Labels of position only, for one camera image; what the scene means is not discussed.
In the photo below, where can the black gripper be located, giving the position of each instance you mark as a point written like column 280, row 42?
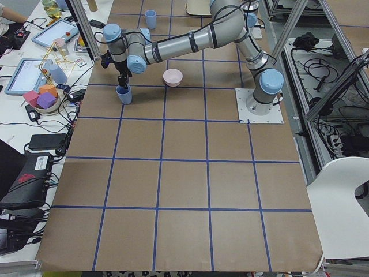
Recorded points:
column 119, row 67

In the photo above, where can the light blue plastic cup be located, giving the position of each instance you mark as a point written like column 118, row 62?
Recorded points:
column 124, row 94

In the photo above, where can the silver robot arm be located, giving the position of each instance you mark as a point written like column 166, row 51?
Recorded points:
column 131, row 51

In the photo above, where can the pink bowl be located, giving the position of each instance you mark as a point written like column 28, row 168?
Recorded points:
column 172, row 77

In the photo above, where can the blue bottle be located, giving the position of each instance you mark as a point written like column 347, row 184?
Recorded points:
column 58, row 74

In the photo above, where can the teach pendant tablet far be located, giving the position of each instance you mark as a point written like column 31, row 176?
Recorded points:
column 59, row 29

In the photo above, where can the teach pendant tablet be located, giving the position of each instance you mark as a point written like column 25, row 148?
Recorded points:
column 27, row 77
column 59, row 29

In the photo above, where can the bowl of coloured blocks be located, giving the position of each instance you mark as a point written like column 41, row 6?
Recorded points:
column 46, row 101

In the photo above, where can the teach pendant tablet near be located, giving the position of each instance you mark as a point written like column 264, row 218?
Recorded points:
column 27, row 77

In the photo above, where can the black power adapter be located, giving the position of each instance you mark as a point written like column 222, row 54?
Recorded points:
column 46, row 141

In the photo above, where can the white chair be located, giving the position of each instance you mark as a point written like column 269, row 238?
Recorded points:
column 341, row 222

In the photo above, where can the gold wire rack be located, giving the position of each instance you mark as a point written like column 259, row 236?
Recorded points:
column 58, row 55

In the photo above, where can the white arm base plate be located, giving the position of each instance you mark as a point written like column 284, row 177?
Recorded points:
column 259, row 115

